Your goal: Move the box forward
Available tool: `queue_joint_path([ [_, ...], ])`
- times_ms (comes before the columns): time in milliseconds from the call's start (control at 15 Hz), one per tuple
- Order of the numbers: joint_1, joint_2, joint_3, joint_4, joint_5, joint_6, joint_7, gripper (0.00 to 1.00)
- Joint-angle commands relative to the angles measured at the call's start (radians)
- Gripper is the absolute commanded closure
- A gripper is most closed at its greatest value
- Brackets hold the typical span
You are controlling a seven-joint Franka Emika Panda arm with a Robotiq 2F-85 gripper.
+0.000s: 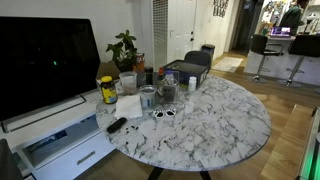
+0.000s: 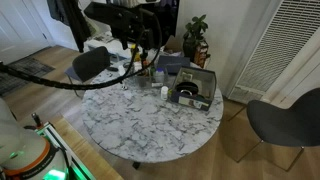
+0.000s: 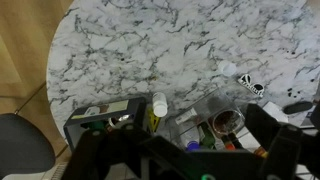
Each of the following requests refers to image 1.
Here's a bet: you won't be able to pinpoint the white bar counter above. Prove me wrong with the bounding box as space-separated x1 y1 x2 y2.
243 34 320 87

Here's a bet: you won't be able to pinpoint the open laptop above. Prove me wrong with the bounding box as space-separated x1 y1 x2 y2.
269 26 292 38

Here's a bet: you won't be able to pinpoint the person in green top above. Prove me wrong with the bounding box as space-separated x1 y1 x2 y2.
279 0 311 36

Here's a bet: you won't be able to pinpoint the white paper napkin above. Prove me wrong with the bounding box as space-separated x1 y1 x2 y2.
113 94 144 120

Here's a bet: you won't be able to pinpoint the yellow lid vitamin bottle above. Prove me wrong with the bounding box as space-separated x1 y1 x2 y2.
100 75 118 105

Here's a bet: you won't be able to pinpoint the green potted plant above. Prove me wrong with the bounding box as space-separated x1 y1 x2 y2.
105 29 138 73

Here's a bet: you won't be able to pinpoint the black bottle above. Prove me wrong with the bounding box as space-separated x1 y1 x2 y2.
144 66 154 86

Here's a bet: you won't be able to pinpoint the light wooden bench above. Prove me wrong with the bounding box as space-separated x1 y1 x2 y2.
259 104 314 180

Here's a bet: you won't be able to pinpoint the white pill bottle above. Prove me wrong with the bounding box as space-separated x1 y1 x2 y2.
187 76 198 92

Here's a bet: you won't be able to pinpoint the black flat screen television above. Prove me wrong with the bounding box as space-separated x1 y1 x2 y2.
0 16 101 134

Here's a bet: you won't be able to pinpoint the beige floor rug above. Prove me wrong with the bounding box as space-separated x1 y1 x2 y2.
211 56 244 74

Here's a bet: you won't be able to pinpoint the dark blue box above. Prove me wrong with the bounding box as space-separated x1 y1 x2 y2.
162 59 209 89

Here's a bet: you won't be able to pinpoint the blue cap bottle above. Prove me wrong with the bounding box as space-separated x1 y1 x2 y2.
164 69 175 84

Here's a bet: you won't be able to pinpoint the silver drawer handle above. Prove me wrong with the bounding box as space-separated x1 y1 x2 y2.
76 150 97 166

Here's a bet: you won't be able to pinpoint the wall pictures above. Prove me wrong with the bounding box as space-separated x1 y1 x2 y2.
212 0 230 18

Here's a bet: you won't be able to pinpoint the black bar stool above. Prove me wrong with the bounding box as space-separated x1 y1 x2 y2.
248 34 284 84
276 34 320 88

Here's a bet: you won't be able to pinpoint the white vent grille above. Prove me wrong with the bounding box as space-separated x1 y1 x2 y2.
152 0 169 69

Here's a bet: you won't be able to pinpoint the clear glass container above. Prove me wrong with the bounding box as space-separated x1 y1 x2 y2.
157 70 181 104

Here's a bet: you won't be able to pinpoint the black table base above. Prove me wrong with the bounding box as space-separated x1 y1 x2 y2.
146 166 213 180

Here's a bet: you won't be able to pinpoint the orange snack package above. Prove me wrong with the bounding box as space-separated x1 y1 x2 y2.
133 52 146 73

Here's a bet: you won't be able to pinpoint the black trash can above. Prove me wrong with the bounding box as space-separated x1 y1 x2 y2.
200 43 216 63

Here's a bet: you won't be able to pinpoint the white frame sunglasses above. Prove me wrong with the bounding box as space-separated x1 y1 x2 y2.
152 107 177 119

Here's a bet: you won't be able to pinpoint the red cap bottle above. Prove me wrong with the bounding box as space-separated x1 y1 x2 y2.
157 66 165 81

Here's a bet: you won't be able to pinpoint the white tv cabinet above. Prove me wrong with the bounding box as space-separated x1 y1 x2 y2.
0 88 118 180

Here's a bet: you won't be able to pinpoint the dark grey chair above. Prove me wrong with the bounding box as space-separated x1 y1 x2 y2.
183 50 212 71

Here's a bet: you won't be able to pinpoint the clear plastic measuring cup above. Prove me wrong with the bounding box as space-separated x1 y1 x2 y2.
118 71 138 96

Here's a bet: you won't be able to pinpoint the white door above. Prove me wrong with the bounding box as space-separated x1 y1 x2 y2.
166 0 198 64

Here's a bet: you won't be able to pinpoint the black remote control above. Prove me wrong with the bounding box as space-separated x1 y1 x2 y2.
106 117 128 134

